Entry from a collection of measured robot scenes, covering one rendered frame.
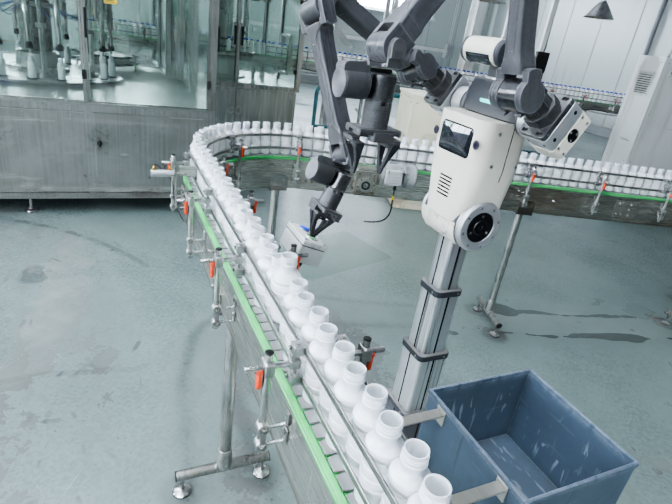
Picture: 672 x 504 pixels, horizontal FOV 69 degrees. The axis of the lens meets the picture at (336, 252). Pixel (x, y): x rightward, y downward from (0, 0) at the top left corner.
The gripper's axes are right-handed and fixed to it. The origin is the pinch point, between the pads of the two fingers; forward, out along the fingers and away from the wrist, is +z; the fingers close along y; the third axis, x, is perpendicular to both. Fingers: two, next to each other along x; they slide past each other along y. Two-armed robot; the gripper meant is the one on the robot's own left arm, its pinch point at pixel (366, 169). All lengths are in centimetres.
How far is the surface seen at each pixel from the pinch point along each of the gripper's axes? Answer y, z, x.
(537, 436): 45, 59, -30
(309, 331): -16.4, 27.4, -18.5
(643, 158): 531, 57, 292
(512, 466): 39, 66, -31
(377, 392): -13.1, 25.0, -40.0
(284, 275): -16.3, 24.2, -1.3
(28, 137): -103, 78, 329
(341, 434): -17, 35, -37
